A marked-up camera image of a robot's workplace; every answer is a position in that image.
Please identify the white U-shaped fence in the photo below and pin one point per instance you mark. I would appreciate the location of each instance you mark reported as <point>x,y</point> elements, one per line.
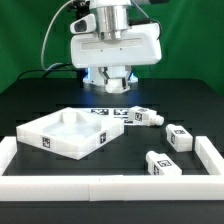
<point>103,188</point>

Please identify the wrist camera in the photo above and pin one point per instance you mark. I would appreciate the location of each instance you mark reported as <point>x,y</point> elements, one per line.
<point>86,24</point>

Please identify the white square tabletop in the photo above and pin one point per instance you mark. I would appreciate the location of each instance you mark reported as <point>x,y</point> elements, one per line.
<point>70,132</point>

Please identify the AprilTag marker sheet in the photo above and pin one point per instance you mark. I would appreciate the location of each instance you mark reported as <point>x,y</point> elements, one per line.
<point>120,113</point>

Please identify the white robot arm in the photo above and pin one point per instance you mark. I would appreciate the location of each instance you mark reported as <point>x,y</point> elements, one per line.
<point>111,20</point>

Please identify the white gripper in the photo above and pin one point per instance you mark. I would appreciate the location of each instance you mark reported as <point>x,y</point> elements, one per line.
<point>139,45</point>

